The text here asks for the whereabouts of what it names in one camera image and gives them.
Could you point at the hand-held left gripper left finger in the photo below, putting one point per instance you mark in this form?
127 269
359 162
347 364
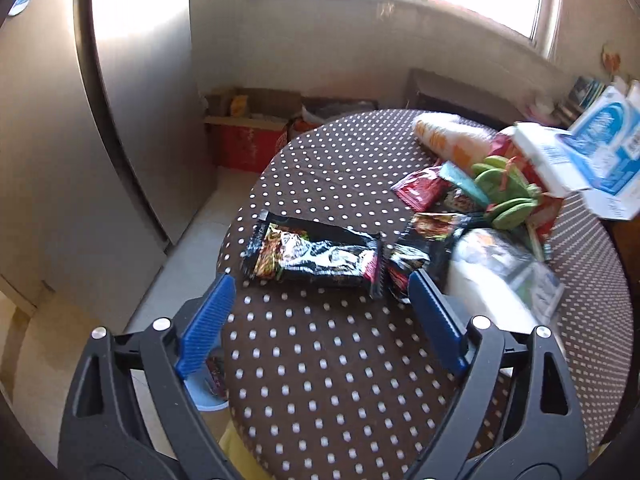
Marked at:
207 330

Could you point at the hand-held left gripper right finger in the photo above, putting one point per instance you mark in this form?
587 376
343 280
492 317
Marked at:
437 325

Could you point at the small blue bin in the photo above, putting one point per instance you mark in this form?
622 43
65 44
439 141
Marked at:
205 395

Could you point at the small black noodle packet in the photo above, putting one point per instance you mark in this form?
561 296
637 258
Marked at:
425 245

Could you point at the large black noodle packet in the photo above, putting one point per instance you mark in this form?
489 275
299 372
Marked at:
310 255

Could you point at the white plastic packet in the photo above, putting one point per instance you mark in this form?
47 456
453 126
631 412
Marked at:
485 280

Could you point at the red snack packet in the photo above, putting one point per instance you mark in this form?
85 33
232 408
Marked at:
420 190

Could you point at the snack packet with green end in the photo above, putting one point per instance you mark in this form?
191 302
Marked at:
462 180

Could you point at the green lumpy object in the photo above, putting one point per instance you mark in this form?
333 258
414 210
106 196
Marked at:
505 185

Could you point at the white orange plastic bag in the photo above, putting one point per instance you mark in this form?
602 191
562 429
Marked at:
450 137

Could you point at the open red cardboard box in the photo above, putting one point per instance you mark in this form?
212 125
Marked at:
245 145

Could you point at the silver refrigerator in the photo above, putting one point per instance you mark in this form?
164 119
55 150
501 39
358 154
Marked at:
150 110

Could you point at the dark wooden cabinet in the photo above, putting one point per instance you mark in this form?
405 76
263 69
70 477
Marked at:
450 95

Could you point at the blue and white carton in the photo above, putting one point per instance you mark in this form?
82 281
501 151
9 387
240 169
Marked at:
600 150

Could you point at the row of books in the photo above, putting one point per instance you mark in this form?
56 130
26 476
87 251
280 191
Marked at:
582 95

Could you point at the orange wall decoration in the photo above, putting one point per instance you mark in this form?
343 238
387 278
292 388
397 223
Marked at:
611 59

